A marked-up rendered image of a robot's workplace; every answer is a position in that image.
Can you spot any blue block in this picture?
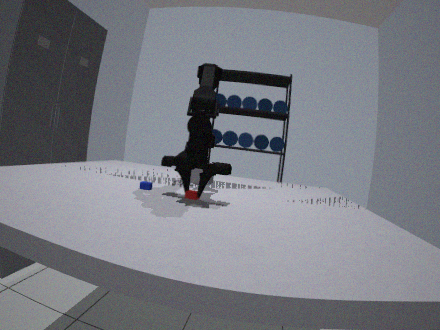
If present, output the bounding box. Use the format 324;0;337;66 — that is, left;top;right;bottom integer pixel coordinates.
140;181;152;190

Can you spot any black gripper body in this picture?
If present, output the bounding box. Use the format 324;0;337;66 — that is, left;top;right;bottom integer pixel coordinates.
161;138;232;175

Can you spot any red block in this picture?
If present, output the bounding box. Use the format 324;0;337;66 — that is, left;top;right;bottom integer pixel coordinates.
185;190;200;201

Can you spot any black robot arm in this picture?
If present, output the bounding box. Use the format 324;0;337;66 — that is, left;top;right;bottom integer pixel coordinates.
177;63;222;170

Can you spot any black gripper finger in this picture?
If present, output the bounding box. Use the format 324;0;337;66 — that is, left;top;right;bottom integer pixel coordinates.
175;169;191;193
197;173;216;198

